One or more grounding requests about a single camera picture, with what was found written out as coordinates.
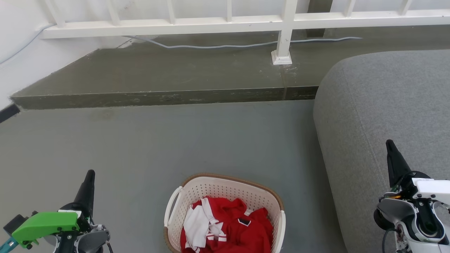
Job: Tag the dark grey pillar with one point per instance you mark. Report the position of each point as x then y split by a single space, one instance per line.
318 17

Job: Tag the cream perforated laundry basket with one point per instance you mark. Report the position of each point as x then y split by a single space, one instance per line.
228 186

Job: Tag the red and white jersey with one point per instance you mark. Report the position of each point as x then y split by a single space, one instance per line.
242 235

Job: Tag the grey fabric sofa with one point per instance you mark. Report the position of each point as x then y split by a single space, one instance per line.
372 105

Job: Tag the white wooden railing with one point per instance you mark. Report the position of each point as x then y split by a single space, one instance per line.
225 24

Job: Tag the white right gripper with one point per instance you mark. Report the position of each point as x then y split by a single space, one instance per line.
432 189

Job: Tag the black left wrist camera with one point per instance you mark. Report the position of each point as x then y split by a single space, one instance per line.
15 222

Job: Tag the black baseboard strip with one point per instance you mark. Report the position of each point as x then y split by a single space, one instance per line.
7 113

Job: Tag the raised concrete ledge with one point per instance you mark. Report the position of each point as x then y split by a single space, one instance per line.
175 73

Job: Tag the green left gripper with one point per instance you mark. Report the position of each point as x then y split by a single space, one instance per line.
45 223

